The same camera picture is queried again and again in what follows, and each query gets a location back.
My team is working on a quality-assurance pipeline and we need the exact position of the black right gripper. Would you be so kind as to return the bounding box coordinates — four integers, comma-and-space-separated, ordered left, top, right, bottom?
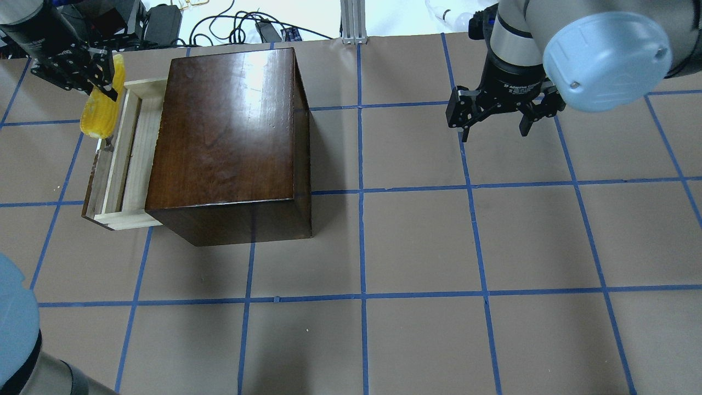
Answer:
445, 50, 566, 143

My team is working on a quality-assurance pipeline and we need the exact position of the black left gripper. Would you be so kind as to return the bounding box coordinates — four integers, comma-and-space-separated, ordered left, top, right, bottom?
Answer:
30, 33, 118, 102

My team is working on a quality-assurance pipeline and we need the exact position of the black power adapter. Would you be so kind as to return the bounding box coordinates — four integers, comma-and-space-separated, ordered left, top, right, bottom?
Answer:
143, 3, 182, 48

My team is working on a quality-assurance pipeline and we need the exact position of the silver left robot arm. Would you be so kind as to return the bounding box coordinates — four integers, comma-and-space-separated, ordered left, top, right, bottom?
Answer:
1, 1, 115, 394

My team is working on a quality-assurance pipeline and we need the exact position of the aluminium frame post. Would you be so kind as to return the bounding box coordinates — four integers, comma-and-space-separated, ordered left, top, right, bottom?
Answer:
340, 0, 368, 45

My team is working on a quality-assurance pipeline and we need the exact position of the wooden drawer with white handle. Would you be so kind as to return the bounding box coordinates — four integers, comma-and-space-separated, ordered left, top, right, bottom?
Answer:
81, 78, 167, 230

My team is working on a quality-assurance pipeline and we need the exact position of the dark brown wooden cabinet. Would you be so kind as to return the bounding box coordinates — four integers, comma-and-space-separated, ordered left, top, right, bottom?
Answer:
145, 48, 313, 246

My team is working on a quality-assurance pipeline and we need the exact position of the yellow corn cob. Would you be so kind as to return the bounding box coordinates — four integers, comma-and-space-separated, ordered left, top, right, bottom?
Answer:
80, 53, 126, 138

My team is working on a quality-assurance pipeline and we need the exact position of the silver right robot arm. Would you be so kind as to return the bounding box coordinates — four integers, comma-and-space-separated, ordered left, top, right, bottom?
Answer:
445, 1, 701, 142

